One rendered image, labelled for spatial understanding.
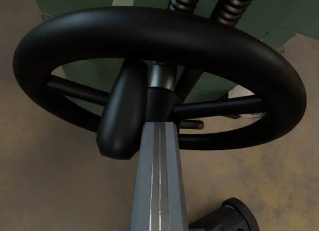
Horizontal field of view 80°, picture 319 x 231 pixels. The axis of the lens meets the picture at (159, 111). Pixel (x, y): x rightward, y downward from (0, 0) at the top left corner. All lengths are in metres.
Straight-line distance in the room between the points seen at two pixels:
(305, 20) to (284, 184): 1.21
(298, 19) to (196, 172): 0.91
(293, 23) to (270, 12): 0.16
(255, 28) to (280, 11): 0.02
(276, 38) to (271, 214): 1.15
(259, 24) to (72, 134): 0.96
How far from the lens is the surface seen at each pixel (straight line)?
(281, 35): 0.39
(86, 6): 0.38
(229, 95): 0.54
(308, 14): 0.37
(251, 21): 0.22
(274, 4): 0.21
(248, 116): 0.53
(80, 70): 0.56
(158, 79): 0.23
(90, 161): 1.03
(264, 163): 1.40
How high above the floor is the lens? 1.02
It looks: 66 degrees down
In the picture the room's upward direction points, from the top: 39 degrees clockwise
